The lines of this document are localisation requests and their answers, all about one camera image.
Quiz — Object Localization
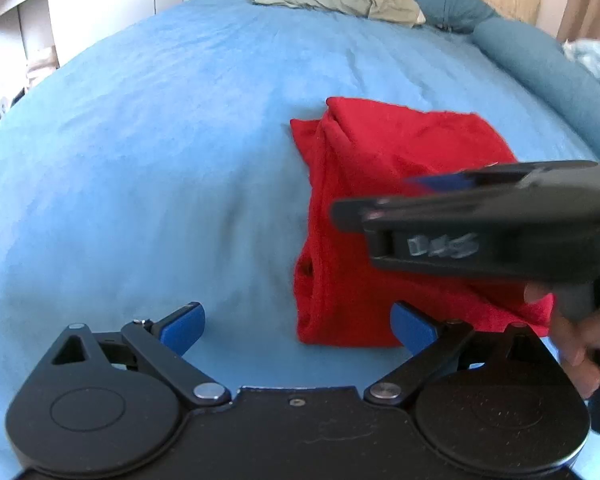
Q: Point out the red knit sweater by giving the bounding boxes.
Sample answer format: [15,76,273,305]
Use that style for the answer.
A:
[290,98,554,347]

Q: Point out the person right hand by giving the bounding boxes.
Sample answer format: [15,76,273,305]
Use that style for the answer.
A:
[550,308,600,399]

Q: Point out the teal duvet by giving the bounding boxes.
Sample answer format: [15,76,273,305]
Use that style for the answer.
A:
[471,18,600,159]

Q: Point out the light blue blanket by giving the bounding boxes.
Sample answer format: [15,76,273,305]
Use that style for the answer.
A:
[562,38,600,83]

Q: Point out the blue bed sheet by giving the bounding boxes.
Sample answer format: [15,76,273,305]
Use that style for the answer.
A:
[0,0,592,479]

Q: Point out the teal pillow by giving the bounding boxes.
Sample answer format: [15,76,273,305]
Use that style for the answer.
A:
[416,0,500,34]

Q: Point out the white shelf unit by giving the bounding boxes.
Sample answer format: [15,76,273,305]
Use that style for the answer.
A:
[0,0,60,119]

